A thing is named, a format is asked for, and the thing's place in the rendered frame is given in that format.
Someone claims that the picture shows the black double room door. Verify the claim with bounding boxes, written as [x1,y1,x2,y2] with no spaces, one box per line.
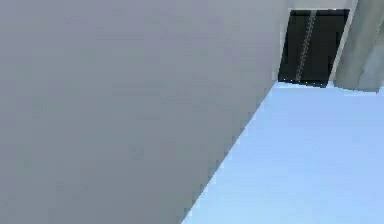
[277,8,351,89]

